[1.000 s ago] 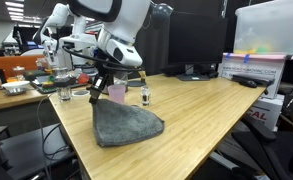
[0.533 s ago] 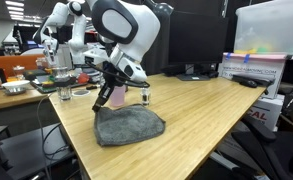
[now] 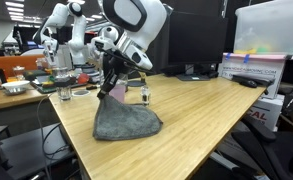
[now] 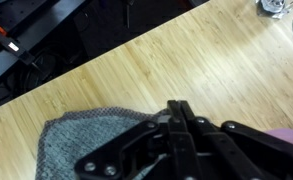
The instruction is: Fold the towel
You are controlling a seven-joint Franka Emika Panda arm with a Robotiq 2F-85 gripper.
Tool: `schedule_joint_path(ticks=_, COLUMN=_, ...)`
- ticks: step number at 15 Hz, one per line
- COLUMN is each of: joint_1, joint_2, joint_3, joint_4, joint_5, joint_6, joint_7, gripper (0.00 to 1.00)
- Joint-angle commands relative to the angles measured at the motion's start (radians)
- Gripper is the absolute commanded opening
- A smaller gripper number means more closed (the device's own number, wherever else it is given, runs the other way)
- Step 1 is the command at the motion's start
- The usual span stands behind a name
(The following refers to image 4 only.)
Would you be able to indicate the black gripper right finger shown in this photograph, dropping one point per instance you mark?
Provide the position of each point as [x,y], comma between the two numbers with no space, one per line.
[246,150]

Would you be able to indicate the gray terry towel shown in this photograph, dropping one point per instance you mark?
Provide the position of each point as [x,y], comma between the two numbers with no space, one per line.
[79,140]

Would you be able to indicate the pink plastic cup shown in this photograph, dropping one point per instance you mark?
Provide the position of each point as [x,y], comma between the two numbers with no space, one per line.
[291,136]

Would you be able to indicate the square glass jar black band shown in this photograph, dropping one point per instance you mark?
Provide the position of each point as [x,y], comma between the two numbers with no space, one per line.
[274,6]

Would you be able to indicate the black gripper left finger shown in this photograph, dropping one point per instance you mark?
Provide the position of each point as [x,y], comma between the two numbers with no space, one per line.
[126,146]

